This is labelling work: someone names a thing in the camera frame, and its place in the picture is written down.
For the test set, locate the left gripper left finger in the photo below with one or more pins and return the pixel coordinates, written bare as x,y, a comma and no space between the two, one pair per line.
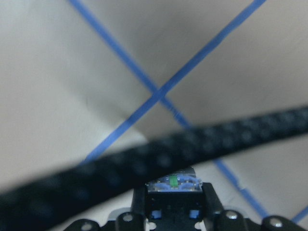
135,218

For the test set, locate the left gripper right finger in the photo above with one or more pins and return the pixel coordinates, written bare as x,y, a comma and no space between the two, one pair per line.
216,217

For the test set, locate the yellow push button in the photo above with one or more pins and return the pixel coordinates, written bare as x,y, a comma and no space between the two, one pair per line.
173,202

